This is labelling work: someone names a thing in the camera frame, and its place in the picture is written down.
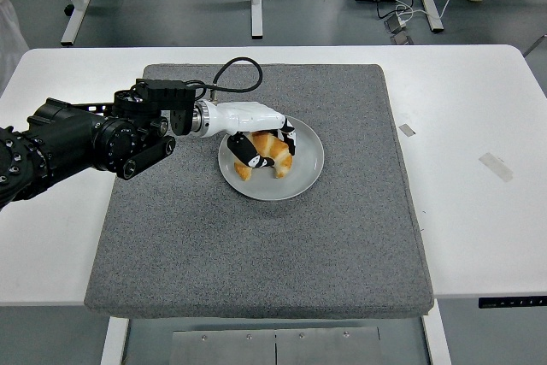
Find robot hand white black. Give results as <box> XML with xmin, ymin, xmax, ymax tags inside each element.
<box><xmin>208</xmin><ymin>99</ymin><xmax>299</xmax><ymax>168</ymax></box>

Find croissant bread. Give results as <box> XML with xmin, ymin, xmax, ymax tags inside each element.
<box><xmin>233</xmin><ymin>130</ymin><xmax>294</xmax><ymax>181</ymax></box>

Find grey round plate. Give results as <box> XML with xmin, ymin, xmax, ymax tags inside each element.
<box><xmin>217</xmin><ymin>115</ymin><xmax>325</xmax><ymax>202</ymax></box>

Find grey metal plate with screws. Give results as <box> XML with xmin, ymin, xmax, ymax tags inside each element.
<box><xmin>169</xmin><ymin>326</ymin><xmax>381</xmax><ymax>365</ymax></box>

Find grey felt mat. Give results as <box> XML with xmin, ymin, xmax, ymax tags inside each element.
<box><xmin>83</xmin><ymin>63</ymin><xmax>435</xmax><ymax>319</ymax></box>

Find person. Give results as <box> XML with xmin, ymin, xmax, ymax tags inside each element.
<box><xmin>0</xmin><ymin>0</ymin><xmax>31</xmax><ymax>95</ymax></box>

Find large clear tape piece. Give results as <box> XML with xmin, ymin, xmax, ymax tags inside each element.
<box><xmin>478</xmin><ymin>152</ymin><xmax>515</xmax><ymax>183</ymax></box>

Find grey chair base leg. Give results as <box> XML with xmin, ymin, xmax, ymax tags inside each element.
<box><xmin>522</xmin><ymin>33</ymin><xmax>547</xmax><ymax>58</ymax></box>

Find black table control panel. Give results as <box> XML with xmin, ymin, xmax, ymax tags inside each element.
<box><xmin>478</xmin><ymin>295</ymin><xmax>547</xmax><ymax>309</ymax></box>

